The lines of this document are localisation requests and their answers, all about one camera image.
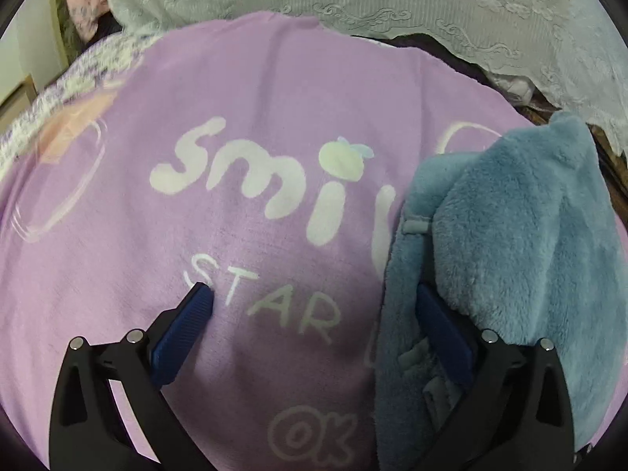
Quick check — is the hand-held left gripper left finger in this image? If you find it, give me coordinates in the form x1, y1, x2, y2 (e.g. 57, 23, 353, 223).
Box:
49, 282, 215, 471

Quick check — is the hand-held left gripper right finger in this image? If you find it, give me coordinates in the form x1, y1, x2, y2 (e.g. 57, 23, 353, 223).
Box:
416, 283, 575, 471

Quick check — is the blue fleece garment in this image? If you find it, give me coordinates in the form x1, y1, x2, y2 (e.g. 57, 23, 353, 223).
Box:
375, 110, 620, 471

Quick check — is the purple printed blanket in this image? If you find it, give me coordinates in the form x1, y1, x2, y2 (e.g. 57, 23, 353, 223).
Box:
0, 10, 540, 471

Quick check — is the white purple floral sheet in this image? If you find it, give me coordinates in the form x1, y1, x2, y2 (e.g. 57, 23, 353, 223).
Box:
0, 33, 165, 170

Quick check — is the large wooden picture frame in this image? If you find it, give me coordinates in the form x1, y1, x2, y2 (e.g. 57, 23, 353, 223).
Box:
0, 75, 36, 111

